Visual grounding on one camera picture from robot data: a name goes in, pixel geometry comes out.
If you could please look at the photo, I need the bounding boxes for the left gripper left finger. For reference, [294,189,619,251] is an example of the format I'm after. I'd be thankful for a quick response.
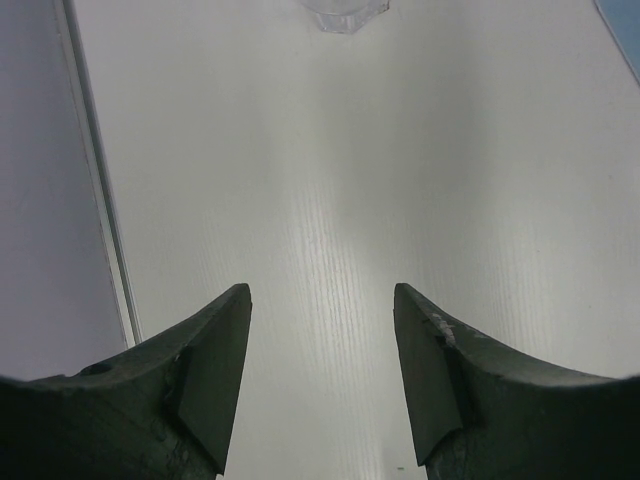
[1,284,252,479]

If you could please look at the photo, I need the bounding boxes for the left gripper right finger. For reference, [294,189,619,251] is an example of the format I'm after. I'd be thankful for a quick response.
[393,283,639,479]

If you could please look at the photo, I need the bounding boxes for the blue checkered cloth napkin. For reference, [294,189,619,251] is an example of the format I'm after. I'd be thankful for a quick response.
[595,0,640,82]

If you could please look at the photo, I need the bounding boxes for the clear plastic cup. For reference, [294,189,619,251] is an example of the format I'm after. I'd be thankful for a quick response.
[300,0,390,34]

